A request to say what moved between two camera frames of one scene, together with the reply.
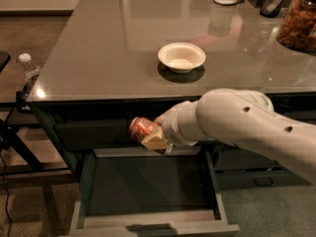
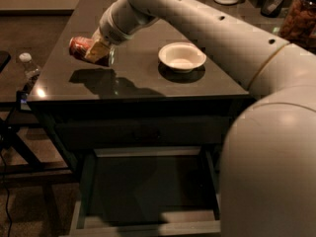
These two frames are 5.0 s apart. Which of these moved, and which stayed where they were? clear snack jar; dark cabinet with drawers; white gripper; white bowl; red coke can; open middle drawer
Moved: red coke can; white gripper
Stayed: dark cabinet with drawers; clear snack jar; open middle drawer; white bowl
